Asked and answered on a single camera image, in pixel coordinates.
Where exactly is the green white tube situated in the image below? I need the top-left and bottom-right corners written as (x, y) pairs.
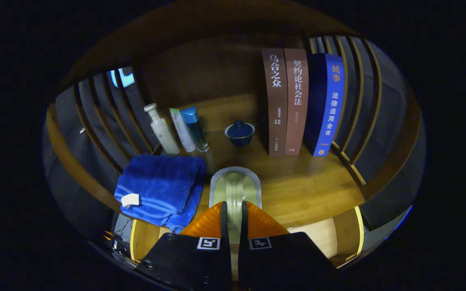
top-left (169, 108), bottom-right (197, 153)

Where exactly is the wooden countertop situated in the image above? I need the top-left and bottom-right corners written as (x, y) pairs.
top-left (114, 95), bottom-right (366, 229)

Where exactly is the blue folded towel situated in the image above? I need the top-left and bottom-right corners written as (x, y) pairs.
top-left (114, 154), bottom-right (207, 234)

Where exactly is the thick blue book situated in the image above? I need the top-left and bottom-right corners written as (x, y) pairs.
top-left (304, 53), bottom-right (345, 157)

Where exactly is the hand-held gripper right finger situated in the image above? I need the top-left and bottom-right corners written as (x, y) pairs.
top-left (238, 201), bottom-right (339, 291)

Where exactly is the white pump bottle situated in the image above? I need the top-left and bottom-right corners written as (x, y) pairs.
top-left (144, 103), bottom-right (181, 156)

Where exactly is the teal capped bottle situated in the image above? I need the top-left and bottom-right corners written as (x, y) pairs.
top-left (180, 107), bottom-right (210, 152)

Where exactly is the dark blue lidded teacup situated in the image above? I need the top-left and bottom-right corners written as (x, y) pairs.
top-left (224, 120), bottom-right (256, 147)

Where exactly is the reddish brown book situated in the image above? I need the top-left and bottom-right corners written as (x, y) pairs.
top-left (284, 48), bottom-right (309, 156)

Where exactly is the dark brown book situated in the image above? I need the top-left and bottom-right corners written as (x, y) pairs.
top-left (261, 48), bottom-right (288, 157)

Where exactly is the brown wooden cabinet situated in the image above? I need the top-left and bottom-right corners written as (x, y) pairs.
top-left (45, 0), bottom-right (426, 269)

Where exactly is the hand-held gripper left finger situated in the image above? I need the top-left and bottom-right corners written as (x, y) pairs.
top-left (136, 201), bottom-right (233, 291)

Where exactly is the pale green holder grey base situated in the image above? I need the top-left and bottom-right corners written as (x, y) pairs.
top-left (209, 166), bottom-right (263, 243)

